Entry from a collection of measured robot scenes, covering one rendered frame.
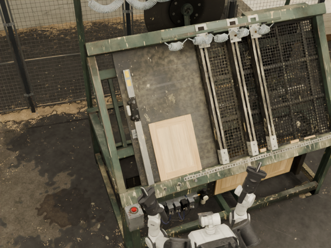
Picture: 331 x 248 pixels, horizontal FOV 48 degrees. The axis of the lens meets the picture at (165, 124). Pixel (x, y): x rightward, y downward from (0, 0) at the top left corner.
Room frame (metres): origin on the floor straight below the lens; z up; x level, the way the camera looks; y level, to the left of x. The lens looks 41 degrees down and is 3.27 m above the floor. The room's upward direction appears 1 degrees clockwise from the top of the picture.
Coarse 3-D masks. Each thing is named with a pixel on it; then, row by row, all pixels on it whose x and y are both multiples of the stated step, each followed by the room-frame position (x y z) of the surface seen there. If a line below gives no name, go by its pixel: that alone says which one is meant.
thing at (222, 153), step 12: (204, 24) 2.85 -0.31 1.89; (204, 36) 2.79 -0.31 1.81; (204, 48) 2.76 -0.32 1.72; (204, 60) 2.74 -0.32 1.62; (204, 72) 2.64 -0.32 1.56; (204, 84) 2.62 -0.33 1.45; (216, 108) 2.48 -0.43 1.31; (216, 120) 2.41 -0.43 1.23; (216, 132) 2.36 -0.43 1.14; (216, 144) 2.33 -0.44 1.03; (228, 156) 2.24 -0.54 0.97
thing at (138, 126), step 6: (126, 78) 2.47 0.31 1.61; (126, 84) 2.44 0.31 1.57; (132, 90) 2.42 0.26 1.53; (132, 96) 2.39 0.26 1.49; (132, 114) 2.31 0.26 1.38; (138, 126) 2.25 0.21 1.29; (138, 132) 2.22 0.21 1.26; (138, 138) 2.19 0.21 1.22; (138, 144) 2.19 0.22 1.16; (144, 144) 2.17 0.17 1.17; (144, 150) 2.14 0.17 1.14; (144, 156) 2.11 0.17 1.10; (144, 162) 2.08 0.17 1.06; (144, 168) 2.06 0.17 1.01; (150, 168) 2.06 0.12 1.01; (150, 174) 2.03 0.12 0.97; (150, 180) 2.00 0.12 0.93
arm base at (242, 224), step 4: (244, 220) 1.33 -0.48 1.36; (248, 220) 1.31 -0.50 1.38; (236, 224) 1.32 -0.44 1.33; (240, 224) 1.29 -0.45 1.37; (244, 224) 1.29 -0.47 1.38; (232, 228) 1.28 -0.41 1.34; (236, 228) 1.28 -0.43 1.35; (240, 228) 1.28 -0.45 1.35; (236, 232) 1.26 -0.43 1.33; (260, 240) 1.23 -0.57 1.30; (244, 244) 1.21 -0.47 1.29; (252, 244) 1.21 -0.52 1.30; (256, 244) 1.20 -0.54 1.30
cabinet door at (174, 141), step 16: (160, 128) 2.30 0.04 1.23; (176, 128) 2.33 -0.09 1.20; (192, 128) 2.36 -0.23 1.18; (160, 144) 2.22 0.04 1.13; (176, 144) 2.25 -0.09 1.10; (192, 144) 2.28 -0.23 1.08; (160, 160) 2.13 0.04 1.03; (176, 160) 2.17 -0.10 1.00; (192, 160) 2.19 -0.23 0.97; (160, 176) 2.05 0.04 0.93; (176, 176) 2.08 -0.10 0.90
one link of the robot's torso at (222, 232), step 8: (224, 224) 1.32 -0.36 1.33; (192, 232) 1.26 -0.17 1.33; (200, 232) 1.26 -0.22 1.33; (208, 232) 1.24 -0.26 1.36; (216, 232) 1.25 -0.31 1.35; (224, 232) 1.25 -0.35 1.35; (232, 232) 1.26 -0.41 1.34; (192, 240) 1.21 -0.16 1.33; (200, 240) 1.19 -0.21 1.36; (208, 240) 1.19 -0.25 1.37; (216, 240) 1.18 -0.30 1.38; (224, 240) 1.18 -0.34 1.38; (232, 240) 1.17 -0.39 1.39; (240, 240) 1.18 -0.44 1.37
